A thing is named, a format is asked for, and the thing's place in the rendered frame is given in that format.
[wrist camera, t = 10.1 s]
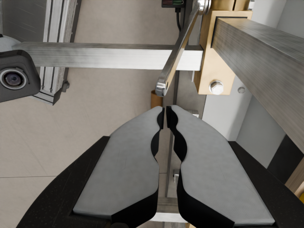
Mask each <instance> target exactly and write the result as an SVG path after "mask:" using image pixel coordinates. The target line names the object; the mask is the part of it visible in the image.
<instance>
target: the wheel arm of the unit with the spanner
mask: <svg viewBox="0 0 304 228"><path fill-rule="evenodd" d="M173 47H174V45H160V44H118V43H55V42H22V43H19V44H16V45H13V46H12V49H13V50H24V51H26V52H27V53H28V54H29V55H30V56H31V58H32V60H33V62H34V65H35V66H36V67H81V68H116V69H151V70H162V69H163V67H164V65H165V63H166V61H167V59H168V57H169V55H170V53H171V52H172V49H173ZM202 56H203V49H202V48H201V46H200V45H186V46H185V49H184V51H183V54H182V56H181V58H180V61H179V64H178V66H177V68H176V70H186V71H200V67H201V62H202Z"/></svg>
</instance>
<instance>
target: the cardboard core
mask: <svg viewBox="0 0 304 228"><path fill-rule="evenodd" d="M162 101H163V97H160V96H157V95H156V93H155V90H152V91H151V109H152V108H154V107H156V106H161V107H162Z"/></svg>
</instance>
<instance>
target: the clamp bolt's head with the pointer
mask: <svg viewBox="0 0 304 228"><path fill-rule="evenodd" d="M195 4H196V0H193V4H192V9H193V8H194V6H195ZM210 5H211V0H205V8H204V12H203V14H205V15H207V14H208V13H209V9H210Z"/></svg>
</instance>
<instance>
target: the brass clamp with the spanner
mask: <svg viewBox="0 0 304 228"><path fill-rule="evenodd" d="M254 4H255V1H254V0H211V5H210V9H209V13H208V14H207V15H205V14H204V15H203V21H202V28H201V34H200V40H199V45H200V46H201V48H202V49H203V56H202V62H201V67H200V71H195V76H194V83H195V87H196V89H197V92H198V94H199V95H215V94H213V93H212V92H210V90H209V85H210V83H211V82H213V81H215V80H219V81H221V82H222V83H223V92H222V93H220V94H219V95H230V93H231V89H232V86H233V82H234V78H235V73H234V72H233V71H232V70H231V69H230V67H229V66H228V65H227V64H226V63H225V62H224V60H223V59H222V58H221V57H220V56H219V55H218V54H217V53H216V51H215V50H214V49H213V48H212V42H213V37H214V31H215V26H216V21H217V18H246V19H249V20H251V18H252V14H253V11H252V9H253V7H254Z"/></svg>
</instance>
